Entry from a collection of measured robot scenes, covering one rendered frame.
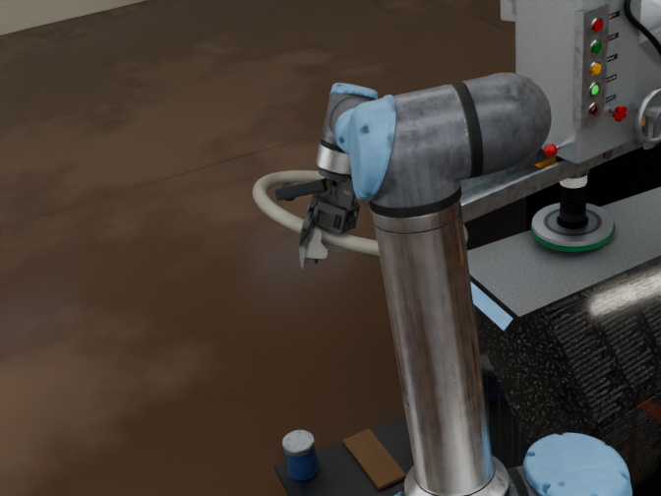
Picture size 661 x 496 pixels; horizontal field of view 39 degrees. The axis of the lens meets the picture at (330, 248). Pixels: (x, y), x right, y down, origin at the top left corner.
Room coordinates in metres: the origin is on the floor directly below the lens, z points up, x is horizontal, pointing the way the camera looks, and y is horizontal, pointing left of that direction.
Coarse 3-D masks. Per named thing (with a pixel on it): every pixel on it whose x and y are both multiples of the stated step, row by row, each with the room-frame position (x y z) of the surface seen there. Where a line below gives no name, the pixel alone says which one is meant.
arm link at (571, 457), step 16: (544, 448) 1.00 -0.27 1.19; (560, 448) 1.00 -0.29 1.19; (576, 448) 0.99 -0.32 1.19; (592, 448) 0.99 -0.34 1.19; (608, 448) 0.99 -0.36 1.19; (528, 464) 0.97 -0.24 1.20; (544, 464) 0.97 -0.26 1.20; (560, 464) 0.96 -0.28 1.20; (576, 464) 0.96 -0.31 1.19; (592, 464) 0.96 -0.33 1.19; (608, 464) 0.95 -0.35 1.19; (624, 464) 0.96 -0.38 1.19; (512, 480) 0.96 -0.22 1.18; (528, 480) 0.95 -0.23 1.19; (544, 480) 0.93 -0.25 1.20; (560, 480) 0.93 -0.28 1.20; (576, 480) 0.93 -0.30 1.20; (592, 480) 0.93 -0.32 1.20; (608, 480) 0.92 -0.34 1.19; (624, 480) 0.92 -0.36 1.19
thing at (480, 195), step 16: (624, 144) 2.14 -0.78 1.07; (640, 144) 2.17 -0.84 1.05; (656, 144) 2.15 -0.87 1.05; (528, 160) 2.13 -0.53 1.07; (592, 160) 2.09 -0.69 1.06; (480, 176) 2.05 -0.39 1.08; (496, 176) 2.08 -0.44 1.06; (512, 176) 2.08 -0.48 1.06; (528, 176) 1.99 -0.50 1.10; (544, 176) 2.01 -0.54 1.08; (560, 176) 2.03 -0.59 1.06; (464, 192) 2.03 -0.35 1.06; (480, 192) 2.02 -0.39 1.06; (496, 192) 1.94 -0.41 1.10; (512, 192) 1.96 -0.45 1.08; (528, 192) 1.98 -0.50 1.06; (464, 208) 1.89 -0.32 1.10; (480, 208) 1.91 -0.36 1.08; (496, 208) 1.93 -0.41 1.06
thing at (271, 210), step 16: (272, 176) 1.93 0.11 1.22; (288, 176) 1.98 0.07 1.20; (304, 176) 2.01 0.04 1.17; (320, 176) 2.03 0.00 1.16; (256, 192) 1.80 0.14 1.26; (272, 208) 1.71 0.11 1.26; (288, 224) 1.66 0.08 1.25; (336, 240) 1.60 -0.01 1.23; (352, 240) 1.59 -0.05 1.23; (368, 240) 1.60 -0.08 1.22
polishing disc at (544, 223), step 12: (588, 204) 2.22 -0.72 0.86; (540, 216) 2.19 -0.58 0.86; (552, 216) 2.18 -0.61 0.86; (588, 216) 2.16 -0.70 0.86; (600, 216) 2.15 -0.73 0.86; (540, 228) 2.13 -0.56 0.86; (552, 228) 2.12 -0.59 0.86; (564, 228) 2.11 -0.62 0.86; (588, 228) 2.09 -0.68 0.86; (600, 228) 2.09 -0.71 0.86; (612, 228) 2.08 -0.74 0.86; (552, 240) 2.07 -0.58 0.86; (564, 240) 2.05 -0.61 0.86; (576, 240) 2.04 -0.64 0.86; (588, 240) 2.04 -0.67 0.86; (600, 240) 2.04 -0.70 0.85
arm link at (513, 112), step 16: (480, 80) 1.04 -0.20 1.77; (496, 80) 1.04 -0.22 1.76; (512, 80) 1.05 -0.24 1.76; (528, 80) 1.07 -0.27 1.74; (480, 96) 1.00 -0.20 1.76; (496, 96) 1.00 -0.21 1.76; (512, 96) 1.01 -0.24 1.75; (528, 96) 1.03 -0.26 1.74; (544, 96) 1.06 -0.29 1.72; (480, 112) 0.99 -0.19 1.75; (496, 112) 0.99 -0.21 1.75; (512, 112) 1.00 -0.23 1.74; (528, 112) 1.01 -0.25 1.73; (544, 112) 1.03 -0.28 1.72; (480, 128) 0.98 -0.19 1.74; (496, 128) 0.98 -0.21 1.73; (512, 128) 0.99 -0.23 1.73; (528, 128) 1.00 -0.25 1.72; (544, 128) 1.03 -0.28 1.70; (496, 144) 0.97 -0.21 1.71; (512, 144) 0.98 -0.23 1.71; (528, 144) 1.00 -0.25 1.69; (496, 160) 0.98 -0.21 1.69; (512, 160) 0.99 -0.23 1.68
